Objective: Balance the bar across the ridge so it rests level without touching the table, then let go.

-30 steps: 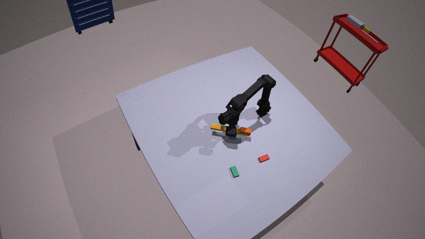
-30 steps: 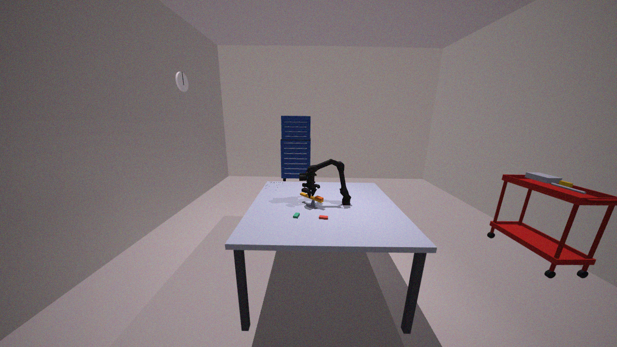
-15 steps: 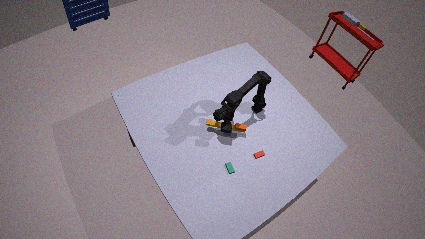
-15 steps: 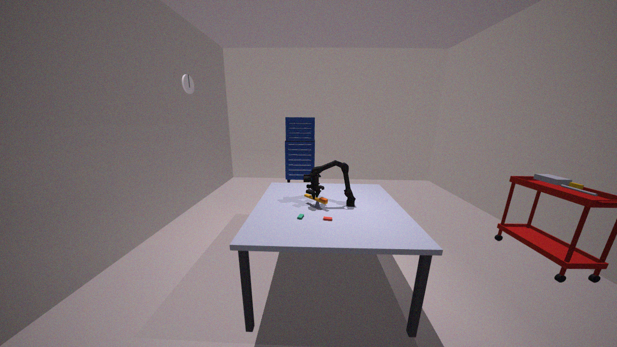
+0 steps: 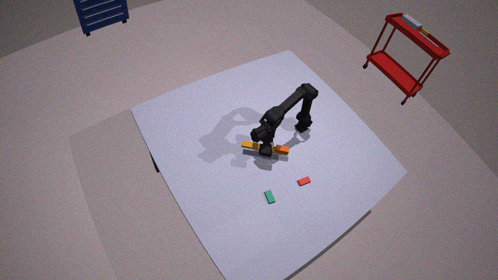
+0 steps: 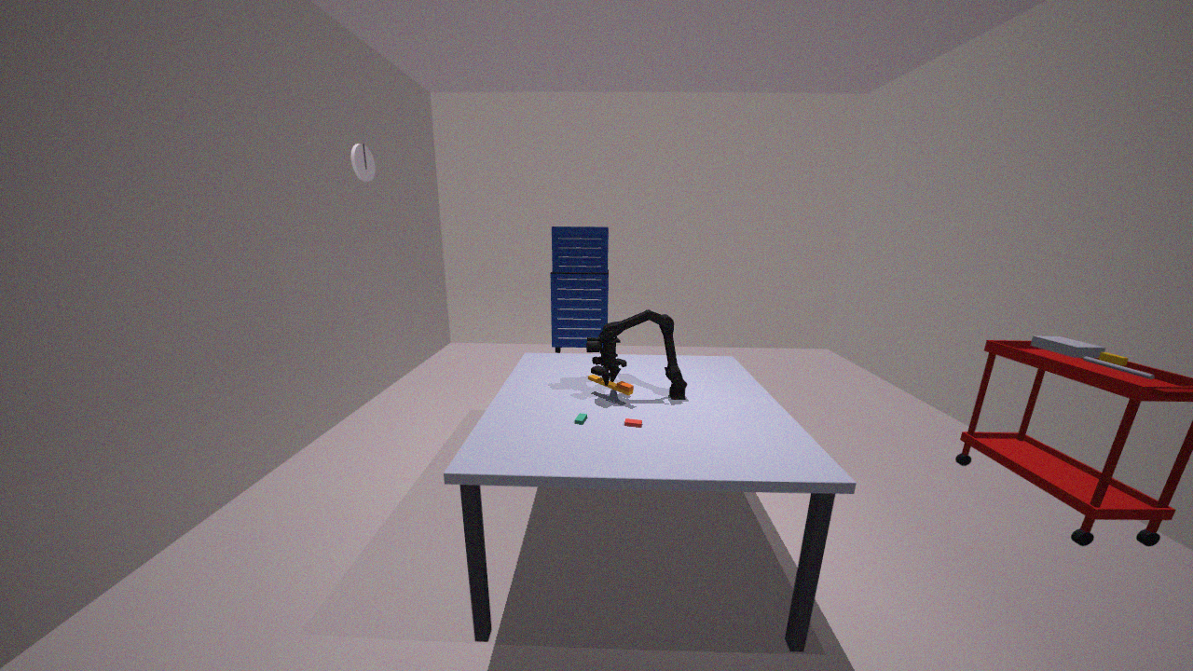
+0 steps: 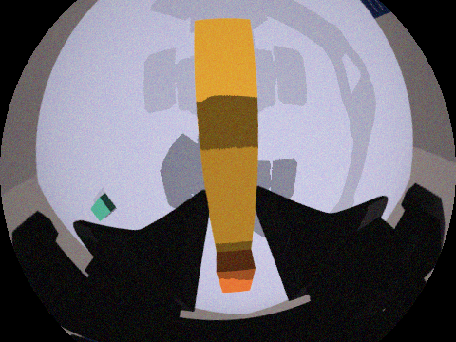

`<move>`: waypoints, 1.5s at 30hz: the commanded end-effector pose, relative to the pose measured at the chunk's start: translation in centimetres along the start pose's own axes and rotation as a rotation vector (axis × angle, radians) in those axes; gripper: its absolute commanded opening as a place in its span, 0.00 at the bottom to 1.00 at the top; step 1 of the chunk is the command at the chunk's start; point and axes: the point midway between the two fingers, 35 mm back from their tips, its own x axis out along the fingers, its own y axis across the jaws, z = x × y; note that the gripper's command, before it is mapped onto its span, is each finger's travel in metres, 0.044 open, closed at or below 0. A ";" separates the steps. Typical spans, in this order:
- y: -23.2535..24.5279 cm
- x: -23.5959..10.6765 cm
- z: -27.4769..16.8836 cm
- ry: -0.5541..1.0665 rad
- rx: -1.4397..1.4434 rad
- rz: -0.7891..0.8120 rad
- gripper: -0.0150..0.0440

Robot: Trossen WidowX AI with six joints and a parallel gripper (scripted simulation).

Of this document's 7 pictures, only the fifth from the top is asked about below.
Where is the orange long bar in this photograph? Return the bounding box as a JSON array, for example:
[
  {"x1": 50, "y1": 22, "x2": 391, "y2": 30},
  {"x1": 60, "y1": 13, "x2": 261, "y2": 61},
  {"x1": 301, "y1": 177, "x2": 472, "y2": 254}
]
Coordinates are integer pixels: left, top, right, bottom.
[{"x1": 241, "y1": 140, "x2": 289, "y2": 156}]

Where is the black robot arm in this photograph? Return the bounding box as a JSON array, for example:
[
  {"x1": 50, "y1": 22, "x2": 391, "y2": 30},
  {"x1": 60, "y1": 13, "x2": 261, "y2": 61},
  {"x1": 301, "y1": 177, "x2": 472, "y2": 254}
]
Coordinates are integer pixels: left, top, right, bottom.
[{"x1": 250, "y1": 83, "x2": 318, "y2": 143}]

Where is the red rectangular block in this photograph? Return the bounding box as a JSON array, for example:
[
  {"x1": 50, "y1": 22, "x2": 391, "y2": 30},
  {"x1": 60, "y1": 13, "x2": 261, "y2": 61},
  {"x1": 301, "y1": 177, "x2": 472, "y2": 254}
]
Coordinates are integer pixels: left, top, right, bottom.
[{"x1": 297, "y1": 176, "x2": 311, "y2": 186}]

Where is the green rectangular block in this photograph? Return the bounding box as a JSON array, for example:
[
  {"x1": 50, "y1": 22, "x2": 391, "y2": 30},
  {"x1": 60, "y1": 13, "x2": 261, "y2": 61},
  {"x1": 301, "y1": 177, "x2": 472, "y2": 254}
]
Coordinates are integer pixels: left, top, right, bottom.
[{"x1": 264, "y1": 190, "x2": 275, "y2": 204}]

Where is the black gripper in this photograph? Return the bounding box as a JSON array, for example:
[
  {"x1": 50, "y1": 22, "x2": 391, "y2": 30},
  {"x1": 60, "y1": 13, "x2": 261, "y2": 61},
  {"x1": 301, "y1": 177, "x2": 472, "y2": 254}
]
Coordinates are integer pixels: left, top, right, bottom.
[{"x1": 259, "y1": 133, "x2": 275, "y2": 157}]

